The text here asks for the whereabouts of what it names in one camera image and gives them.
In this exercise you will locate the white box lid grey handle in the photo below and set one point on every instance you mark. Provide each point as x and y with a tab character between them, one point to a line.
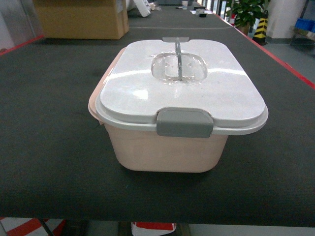
213	94

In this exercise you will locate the pink plastic storage box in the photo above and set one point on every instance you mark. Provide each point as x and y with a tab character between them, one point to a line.
169	152

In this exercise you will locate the brown cardboard box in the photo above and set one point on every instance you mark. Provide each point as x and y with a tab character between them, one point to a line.
83	19

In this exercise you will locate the right red white traffic cone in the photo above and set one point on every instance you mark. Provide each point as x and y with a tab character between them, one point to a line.
152	228

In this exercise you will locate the red white traffic cone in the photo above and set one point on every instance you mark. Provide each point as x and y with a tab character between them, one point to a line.
152	228
31	226

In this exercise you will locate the green potted plant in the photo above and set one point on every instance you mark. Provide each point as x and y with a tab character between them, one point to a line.
246	12

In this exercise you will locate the small blue bin right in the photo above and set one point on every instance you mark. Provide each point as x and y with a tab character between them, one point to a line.
305	24

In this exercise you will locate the left red white traffic cone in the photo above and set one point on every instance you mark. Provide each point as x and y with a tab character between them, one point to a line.
31	226

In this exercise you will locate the yellow black striped post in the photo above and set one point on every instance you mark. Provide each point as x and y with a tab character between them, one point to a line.
260	33

